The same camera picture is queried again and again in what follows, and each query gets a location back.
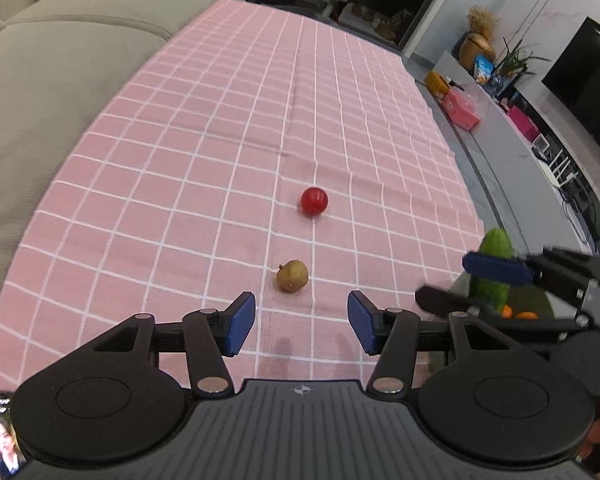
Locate green potted plant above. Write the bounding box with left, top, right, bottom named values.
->
left=492, top=39, right=550, bottom=96

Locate green cucumber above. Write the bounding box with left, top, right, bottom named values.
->
left=469, top=228, right=514, bottom=315

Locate brown longan upper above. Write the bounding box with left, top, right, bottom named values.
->
left=276, top=260, right=309, bottom=294

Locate pink box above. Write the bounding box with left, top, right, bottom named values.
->
left=442, top=87, right=480, bottom=131

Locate blue snack bag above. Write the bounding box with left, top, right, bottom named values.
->
left=474, top=54, right=493, bottom=86

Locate black television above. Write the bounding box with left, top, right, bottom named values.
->
left=542, top=18, right=600, bottom=147

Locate orange box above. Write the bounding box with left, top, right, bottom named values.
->
left=425, top=70, right=451, bottom=101

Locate red cherry tomato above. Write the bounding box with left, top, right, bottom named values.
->
left=300, top=186, right=328, bottom=217

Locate beige sofa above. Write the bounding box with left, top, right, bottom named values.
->
left=0, top=0, right=216, bottom=291

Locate pink checked tablecloth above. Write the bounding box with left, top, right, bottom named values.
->
left=0, top=0, right=482, bottom=390

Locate large orange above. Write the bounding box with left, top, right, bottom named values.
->
left=515, top=311, right=539, bottom=320

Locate green perforated colander bowl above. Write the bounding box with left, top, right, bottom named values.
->
left=427, top=271, right=556, bottom=376

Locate golden vase with dried flowers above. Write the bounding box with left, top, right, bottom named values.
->
left=458, top=6, right=498, bottom=70

